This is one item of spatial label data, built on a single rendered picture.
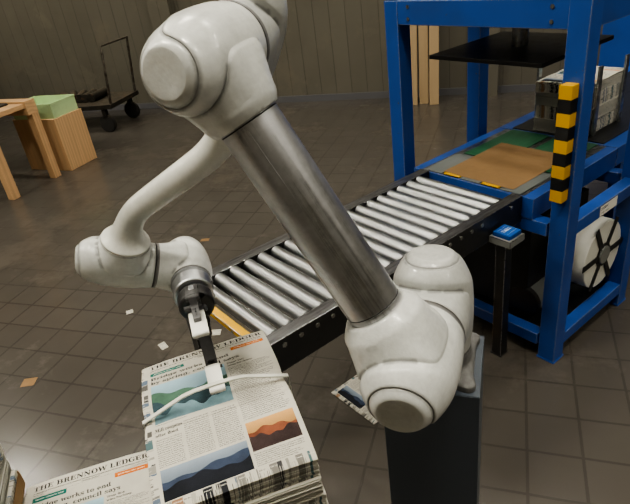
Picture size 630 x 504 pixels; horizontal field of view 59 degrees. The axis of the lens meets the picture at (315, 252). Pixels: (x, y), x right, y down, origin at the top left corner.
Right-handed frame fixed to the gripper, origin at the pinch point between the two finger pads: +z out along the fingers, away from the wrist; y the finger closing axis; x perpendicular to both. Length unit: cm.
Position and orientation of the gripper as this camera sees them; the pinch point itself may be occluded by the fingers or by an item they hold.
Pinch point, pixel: (208, 359)
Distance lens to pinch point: 106.6
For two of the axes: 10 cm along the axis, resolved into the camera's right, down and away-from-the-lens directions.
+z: 3.0, 5.0, -8.1
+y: 1.1, 8.3, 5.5
